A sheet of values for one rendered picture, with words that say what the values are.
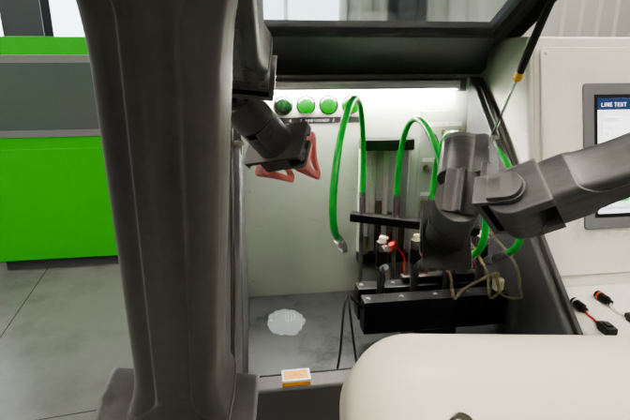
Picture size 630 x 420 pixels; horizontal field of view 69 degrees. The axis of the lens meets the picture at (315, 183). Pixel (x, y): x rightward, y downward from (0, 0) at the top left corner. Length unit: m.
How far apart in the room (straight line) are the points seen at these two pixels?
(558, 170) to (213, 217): 0.42
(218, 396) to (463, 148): 0.43
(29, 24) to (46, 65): 1.11
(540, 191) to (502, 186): 0.04
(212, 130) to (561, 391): 0.17
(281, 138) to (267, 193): 0.61
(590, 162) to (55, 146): 3.36
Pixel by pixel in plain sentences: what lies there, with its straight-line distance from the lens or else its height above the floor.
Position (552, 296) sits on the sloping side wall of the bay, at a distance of 1.08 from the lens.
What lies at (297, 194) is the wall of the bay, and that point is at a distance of 1.27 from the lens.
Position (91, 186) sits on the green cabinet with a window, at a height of 0.62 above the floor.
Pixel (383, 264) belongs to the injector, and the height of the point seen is 1.06.
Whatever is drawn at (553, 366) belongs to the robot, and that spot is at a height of 1.39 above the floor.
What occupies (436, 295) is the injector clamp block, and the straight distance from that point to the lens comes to 1.11.
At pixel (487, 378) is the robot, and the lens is 0.21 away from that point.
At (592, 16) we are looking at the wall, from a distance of 6.73.
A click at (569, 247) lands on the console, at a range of 1.25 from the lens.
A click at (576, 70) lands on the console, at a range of 1.26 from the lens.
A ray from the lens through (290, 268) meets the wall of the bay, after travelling 1.35.
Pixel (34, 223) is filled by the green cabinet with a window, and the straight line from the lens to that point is 3.81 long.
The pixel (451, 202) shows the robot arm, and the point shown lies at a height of 1.34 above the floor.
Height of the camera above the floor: 1.51
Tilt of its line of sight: 16 degrees down
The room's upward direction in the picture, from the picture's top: straight up
